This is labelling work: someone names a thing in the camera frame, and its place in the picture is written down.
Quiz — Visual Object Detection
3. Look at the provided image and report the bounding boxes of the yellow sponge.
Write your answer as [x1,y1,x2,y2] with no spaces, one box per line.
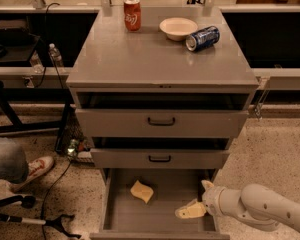
[130,180,154,204]

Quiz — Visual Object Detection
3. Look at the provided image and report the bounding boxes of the grey top drawer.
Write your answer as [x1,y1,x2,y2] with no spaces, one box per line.
[76,92,248,138]

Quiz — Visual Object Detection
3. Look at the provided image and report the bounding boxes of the black white grabber tool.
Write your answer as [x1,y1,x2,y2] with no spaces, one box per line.
[0,195,81,239]

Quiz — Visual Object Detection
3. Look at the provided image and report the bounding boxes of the blue jeans leg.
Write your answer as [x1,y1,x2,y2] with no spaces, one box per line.
[0,138,29,184]

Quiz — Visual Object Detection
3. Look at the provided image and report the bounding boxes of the black table frame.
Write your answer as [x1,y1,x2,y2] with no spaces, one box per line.
[0,81,73,153]

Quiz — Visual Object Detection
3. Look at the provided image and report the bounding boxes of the white bowl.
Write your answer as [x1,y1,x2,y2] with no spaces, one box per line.
[159,17,198,41]

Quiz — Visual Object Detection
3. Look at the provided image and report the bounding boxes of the white red sneaker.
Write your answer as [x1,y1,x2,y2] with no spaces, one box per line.
[8,156,54,193]

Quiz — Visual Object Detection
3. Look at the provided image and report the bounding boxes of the black floor cable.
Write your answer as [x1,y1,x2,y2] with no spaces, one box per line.
[39,160,73,240]

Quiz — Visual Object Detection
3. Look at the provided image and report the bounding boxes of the grey drawer cabinet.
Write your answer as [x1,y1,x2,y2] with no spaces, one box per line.
[65,5,260,240]

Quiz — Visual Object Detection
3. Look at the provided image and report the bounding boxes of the clear water bottle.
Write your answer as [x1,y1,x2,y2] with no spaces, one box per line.
[49,43,64,68]

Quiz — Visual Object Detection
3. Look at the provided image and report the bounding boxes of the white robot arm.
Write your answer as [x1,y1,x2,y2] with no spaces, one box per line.
[175,180,300,233]

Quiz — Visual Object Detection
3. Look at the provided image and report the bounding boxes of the green glass bottle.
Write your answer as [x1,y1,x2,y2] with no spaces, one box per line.
[67,139,80,158]

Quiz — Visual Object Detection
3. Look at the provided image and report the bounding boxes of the blue soda can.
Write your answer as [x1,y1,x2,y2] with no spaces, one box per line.
[186,26,220,52]

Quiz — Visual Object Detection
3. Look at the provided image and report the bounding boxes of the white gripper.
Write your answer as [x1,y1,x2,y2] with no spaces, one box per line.
[175,180,225,219]

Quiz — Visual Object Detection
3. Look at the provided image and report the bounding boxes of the red soda can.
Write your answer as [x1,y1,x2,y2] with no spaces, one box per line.
[124,0,141,31]

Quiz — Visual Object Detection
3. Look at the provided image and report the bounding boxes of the grey middle drawer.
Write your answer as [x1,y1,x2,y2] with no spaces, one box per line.
[91,138,229,169]

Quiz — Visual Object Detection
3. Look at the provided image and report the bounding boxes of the grey bottom drawer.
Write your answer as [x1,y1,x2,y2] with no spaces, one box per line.
[90,169,230,240]

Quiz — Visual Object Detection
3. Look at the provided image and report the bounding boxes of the grey drawer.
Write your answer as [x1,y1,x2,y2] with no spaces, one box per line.
[90,169,230,240]
[76,92,248,138]
[91,138,229,169]

